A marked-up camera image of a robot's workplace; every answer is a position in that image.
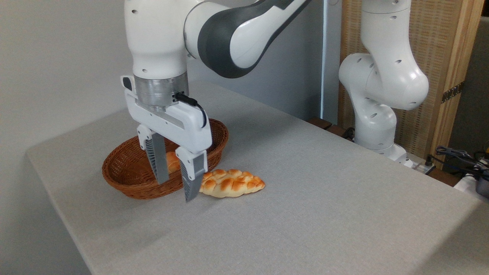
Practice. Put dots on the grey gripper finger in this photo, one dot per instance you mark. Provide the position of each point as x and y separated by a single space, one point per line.
158 160
193 172

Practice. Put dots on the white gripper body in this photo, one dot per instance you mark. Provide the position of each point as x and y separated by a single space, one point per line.
183 124

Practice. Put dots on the round knotted bread roll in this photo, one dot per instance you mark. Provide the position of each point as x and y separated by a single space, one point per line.
172 162

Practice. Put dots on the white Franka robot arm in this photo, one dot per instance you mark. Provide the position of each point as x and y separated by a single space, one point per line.
382 76

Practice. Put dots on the brown wicker basket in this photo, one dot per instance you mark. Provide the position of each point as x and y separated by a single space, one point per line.
126 170

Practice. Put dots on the long braided bread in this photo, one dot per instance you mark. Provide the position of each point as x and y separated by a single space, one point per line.
237 185

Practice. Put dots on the grey partition panel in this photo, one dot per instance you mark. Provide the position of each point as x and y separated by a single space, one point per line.
298 76

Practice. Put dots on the dark wooden plank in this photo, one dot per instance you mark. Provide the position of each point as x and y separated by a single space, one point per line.
324 124

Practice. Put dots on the wooden rattan screen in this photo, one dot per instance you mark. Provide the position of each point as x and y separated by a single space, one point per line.
435 38

